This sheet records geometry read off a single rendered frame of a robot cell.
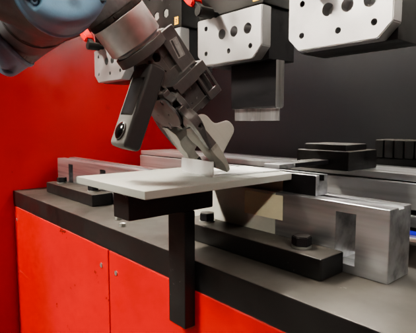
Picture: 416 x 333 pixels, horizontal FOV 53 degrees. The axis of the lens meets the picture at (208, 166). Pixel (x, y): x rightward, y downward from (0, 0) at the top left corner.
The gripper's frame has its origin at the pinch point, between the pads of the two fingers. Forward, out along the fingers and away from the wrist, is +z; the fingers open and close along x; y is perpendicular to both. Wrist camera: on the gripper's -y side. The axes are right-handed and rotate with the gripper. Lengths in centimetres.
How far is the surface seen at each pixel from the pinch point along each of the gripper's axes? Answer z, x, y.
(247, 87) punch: -3.0, 3.0, 15.8
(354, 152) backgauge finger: 20.0, -2.3, 25.4
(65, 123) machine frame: -2, 87, 7
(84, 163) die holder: 4, 62, -2
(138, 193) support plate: -9.0, -8.9, -12.9
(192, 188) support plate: -4.6, -9.3, -7.6
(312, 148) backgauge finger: 18.5, 6.2, 24.1
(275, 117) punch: 1.8, -2.2, 13.7
